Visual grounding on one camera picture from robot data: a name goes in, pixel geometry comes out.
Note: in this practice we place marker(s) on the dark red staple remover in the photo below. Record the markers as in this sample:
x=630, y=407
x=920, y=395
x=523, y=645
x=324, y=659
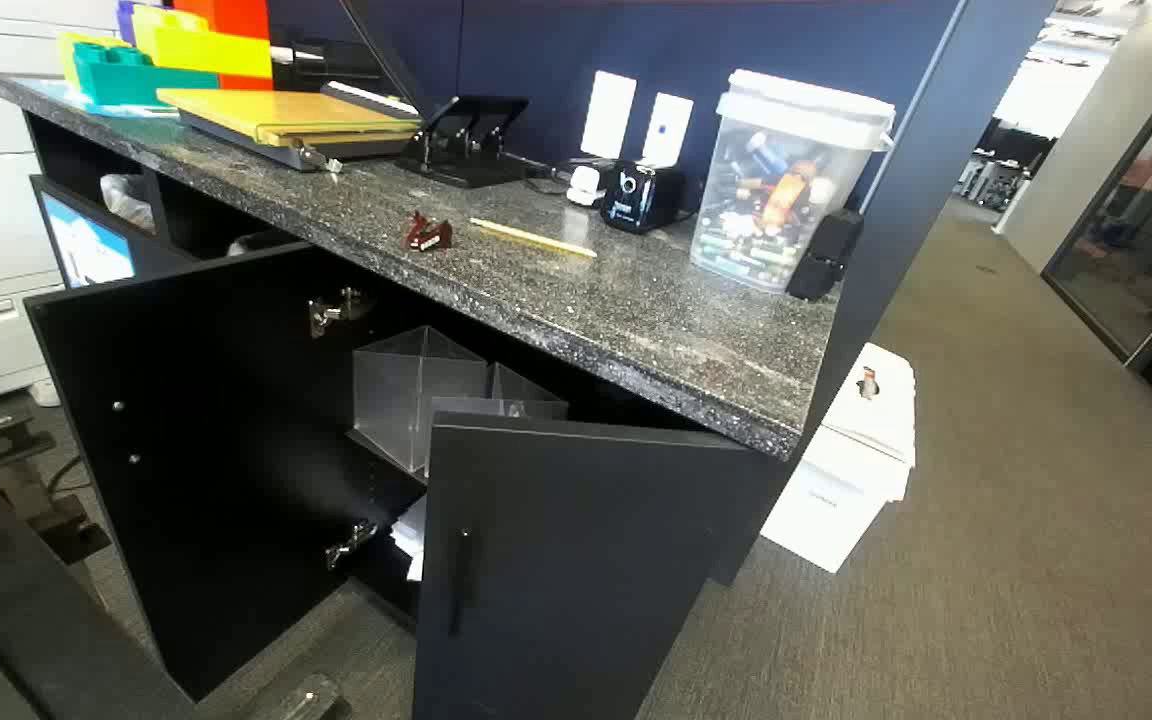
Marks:
x=426, y=232

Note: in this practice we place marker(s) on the black device on counter edge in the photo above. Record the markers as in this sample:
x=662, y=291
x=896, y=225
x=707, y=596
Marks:
x=827, y=255

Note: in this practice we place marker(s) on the yellow pencil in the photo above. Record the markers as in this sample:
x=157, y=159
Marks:
x=528, y=236

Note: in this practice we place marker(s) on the white earbud case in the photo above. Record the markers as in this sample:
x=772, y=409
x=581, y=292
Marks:
x=584, y=187

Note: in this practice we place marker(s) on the clear acrylic box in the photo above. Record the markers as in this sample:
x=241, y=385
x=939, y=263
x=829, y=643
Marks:
x=403, y=382

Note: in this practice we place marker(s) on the right black cabinet door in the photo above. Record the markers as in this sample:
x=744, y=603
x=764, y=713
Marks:
x=567, y=559

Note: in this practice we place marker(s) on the black cabinet door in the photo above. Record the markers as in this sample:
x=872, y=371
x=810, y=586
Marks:
x=567, y=559
x=213, y=409

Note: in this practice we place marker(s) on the tall white box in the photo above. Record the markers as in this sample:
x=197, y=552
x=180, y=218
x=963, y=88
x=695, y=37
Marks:
x=611, y=111

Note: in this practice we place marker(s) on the small white box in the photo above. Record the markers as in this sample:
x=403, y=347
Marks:
x=666, y=129

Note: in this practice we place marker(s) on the white paper sign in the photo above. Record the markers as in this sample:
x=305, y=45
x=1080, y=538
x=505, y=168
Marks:
x=854, y=467

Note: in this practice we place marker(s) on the left black cabinet door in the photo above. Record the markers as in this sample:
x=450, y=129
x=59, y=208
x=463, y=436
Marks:
x=213, y=409

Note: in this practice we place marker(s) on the yellow folder stack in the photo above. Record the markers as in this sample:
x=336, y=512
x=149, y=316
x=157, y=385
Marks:
x=298, y=129

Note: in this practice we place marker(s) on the orange red binder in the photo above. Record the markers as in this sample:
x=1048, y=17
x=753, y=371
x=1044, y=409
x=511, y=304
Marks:
x=232, y=40

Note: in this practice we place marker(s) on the teal plastic tray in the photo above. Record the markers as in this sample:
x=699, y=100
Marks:
x=121, y=74

